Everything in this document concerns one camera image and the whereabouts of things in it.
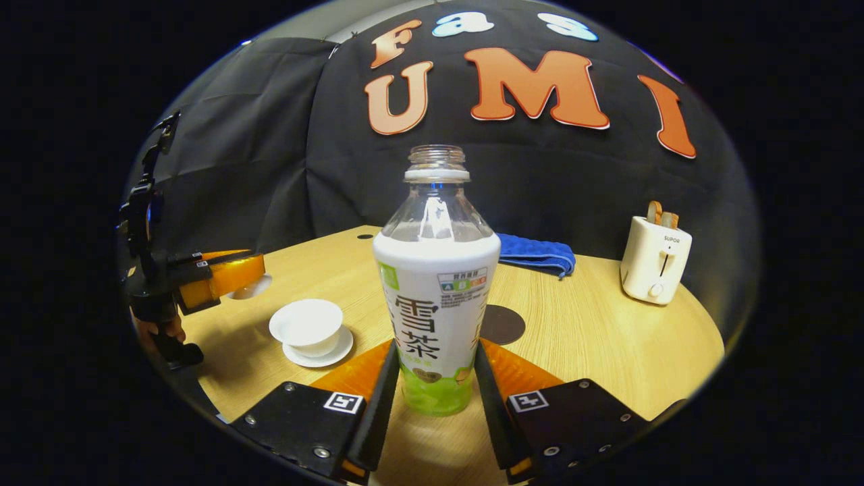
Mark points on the dark brown round coaster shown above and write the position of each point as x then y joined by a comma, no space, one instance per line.
505,324

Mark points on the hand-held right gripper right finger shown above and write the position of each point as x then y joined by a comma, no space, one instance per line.
496,418

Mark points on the white teacup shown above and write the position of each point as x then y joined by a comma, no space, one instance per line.
307,324

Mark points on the white saucer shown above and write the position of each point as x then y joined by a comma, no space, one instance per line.
337,351

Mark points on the brown bread slice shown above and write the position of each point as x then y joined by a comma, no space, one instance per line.
654,211
670,220

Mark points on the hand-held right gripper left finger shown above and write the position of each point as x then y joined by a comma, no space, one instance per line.
378,412

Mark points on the blue towel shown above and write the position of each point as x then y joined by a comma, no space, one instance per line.
536,253

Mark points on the white teacup lid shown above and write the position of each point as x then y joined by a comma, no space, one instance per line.
250,290

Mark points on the white toaster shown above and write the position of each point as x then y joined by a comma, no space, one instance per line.
651,266

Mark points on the clear white-labelled water bottle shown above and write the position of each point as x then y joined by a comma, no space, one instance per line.
435,297

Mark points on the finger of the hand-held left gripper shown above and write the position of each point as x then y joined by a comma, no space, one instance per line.
202,259
223,280

